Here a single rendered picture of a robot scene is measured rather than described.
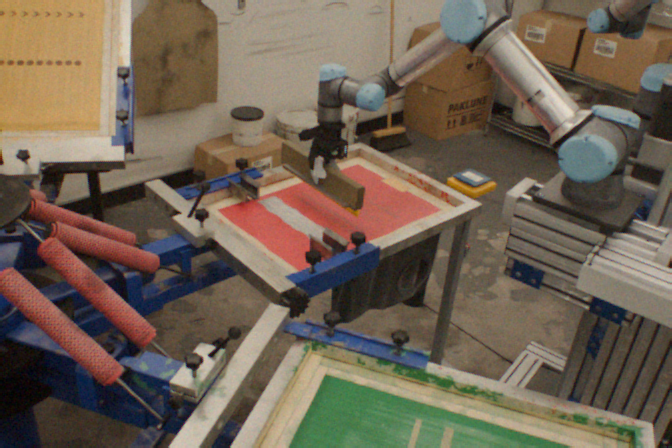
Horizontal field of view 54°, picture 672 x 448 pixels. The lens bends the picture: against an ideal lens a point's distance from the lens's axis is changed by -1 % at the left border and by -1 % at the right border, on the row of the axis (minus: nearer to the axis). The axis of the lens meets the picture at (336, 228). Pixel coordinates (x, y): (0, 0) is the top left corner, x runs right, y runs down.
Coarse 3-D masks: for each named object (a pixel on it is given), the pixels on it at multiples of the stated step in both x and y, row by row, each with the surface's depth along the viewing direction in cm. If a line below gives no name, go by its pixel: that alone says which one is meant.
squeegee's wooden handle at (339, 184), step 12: (288, 144) 207; (288, 156) 208; (300, 156) 203; (300, 168) 205; (324, 168) 196; (324, 180) 198; (336, 180) 193; (348, 180) 191; (336, 192) 195; (348, 192) 191; (360, 192) 189; (348, 204) 192; (360, 204) 191
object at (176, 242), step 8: (160, 240) 174; (168, 240) 174; (176, 240) 174; (184, 240) 175; (144, 248) 170; (152, 248) 170; (160, 248) 171; (168, 248) 171; (176, 248) 172; (184, 248) 173; (192, 248) 175; (200, 248) 177; (208, 248) 179; (160, 256) 169; (168, 256) 171; (176, 256) 173; (192, 256) 176; (168, 264) 172
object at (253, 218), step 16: (352, 176) 234; (368, 176) 235; (288, 192) 220; (224, 208) 208; (240, 208) 209; (256, 208) 209; (304, 208) 212; (240, 224) 200; (256, 224) 201; (272, 224) 202; (288, 224) 202
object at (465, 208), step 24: (360, 144) 250; (384, 168) 240; (408, 168) 235; (216, 192) 210; (432, 192) 226; (456, 192) 222; (216, 216) 196; (456, 216) 208; (240, 240) 186; (384, 240) 192; (408, 240) 195
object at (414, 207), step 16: (384, 192) 225; (400, 192) 226; (400, 208) 216; (416, 208) 217; (432, 208) 218; (320, 224) 204; (384, 224) 207; (400, 224) 207; (272, 240) 194; (288, 240) 195; (304, 240) 195; (368, 240) 198; (288, 256) 187; (304, 256) 188
